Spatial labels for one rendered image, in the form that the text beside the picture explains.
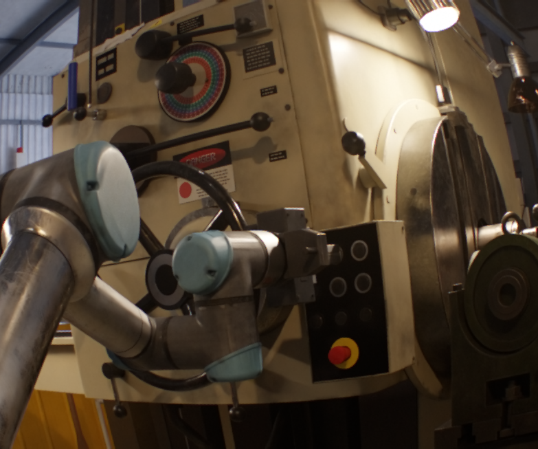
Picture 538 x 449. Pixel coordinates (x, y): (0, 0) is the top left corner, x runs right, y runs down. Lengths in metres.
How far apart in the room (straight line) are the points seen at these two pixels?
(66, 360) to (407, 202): 1.21
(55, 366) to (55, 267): 1.75
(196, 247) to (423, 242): 0.55
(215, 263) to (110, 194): 0.33
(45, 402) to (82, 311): 3.47
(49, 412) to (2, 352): 3.86
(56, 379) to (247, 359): 1.42
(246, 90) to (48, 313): 0.99
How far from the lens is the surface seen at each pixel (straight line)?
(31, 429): 4.42
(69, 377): 2.45
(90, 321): 1.07
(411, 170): 1.61
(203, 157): 1.68
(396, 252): 1.41
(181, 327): 1.17
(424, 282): 1.56
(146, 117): 1.79
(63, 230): 0.76
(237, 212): 1.35
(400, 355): 1.41
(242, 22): 1.60
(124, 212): 0.83
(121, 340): 1.13
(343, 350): 1.38
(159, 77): 1.66
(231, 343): 1.13
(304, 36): 1.59
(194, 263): 1.12
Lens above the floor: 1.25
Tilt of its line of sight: 4 degrees up
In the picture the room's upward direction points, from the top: 7 degrees counter-clockwise
